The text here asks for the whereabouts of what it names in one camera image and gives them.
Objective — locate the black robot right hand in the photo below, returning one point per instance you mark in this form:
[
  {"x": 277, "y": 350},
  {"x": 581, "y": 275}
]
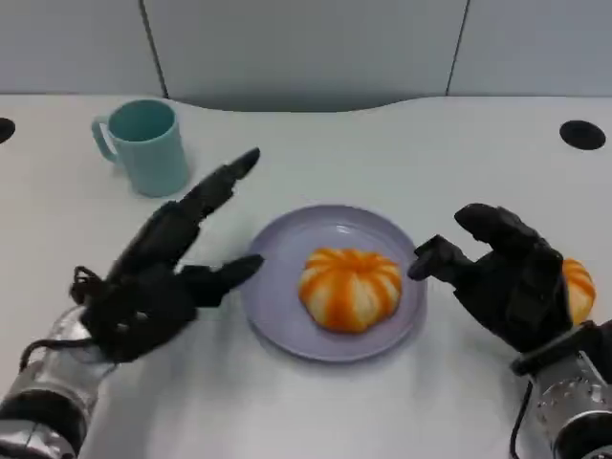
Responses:
[{"x": 521, "y": 291}]

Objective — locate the pale green mug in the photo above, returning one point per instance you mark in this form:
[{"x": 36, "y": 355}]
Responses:
[{"x": 148, "y": 158}]

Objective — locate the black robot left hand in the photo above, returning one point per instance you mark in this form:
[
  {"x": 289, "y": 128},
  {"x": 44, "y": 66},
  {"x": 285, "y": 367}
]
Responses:
[{"x": 138, "y": 296}]

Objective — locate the lilac plate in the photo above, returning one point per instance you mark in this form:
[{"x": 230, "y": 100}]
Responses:
[{"x": 282, "y": 325}]

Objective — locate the orange and white bread roll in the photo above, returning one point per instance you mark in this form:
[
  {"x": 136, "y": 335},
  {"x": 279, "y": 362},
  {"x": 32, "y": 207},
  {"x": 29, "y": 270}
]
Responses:
[
  {"x": 580, "y": 291},
  {"x": 351, "y": 291}
]

